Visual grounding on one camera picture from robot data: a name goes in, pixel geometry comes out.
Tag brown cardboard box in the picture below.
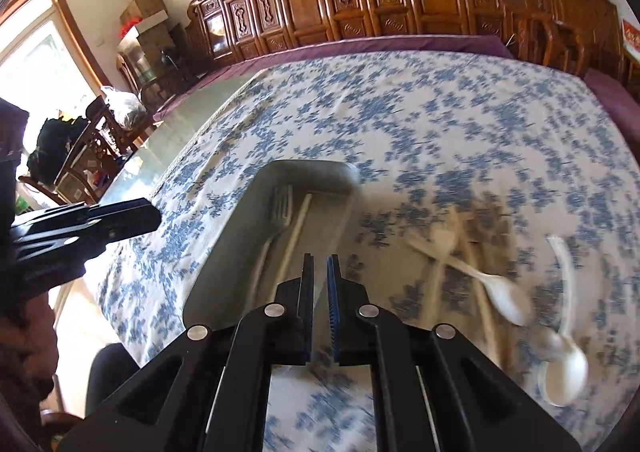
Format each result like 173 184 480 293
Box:
119 0 169 27

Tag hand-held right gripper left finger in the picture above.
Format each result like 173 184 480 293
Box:
55 253 316 452

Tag person's left hand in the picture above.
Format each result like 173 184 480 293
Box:
0 297 59 414

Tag orange wooden door frame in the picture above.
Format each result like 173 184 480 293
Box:
0 0 115 89

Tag grey utensil tray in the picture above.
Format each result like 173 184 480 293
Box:
182 159 362 334

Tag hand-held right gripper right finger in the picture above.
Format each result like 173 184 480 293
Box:
326 253 584 452

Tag red wall poster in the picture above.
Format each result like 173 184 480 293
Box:
620 18 640 59

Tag white plastic spoon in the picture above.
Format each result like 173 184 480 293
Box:
405 236 534 329

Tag cardboard boxes stack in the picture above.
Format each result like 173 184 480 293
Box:
117 11 171 53

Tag blue floral tablecloth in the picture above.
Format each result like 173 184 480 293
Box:
97 49 640 452

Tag white ceramic spoon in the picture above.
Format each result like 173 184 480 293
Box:
536 234 590 408

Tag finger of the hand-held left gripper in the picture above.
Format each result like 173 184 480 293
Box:
10 237 103 292
10 198 162 253

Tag wooden armchair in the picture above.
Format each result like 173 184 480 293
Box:
509 7 587 75

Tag person's black trouser leg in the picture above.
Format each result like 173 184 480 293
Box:
86 342 143 420

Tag clear plastic bag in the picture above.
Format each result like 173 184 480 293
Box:
99 85 147 129

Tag cream plastic fork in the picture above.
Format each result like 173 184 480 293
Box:
424 223 460 329

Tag black backpack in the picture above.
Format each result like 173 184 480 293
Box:
26 116 90 184

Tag metal fork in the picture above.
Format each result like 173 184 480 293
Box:
250 184 295 303

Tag cream chopstick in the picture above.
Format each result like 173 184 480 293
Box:
277 191 315 285

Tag wooden dining chair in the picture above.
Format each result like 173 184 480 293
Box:
52 96 153 205
116 52 173 108

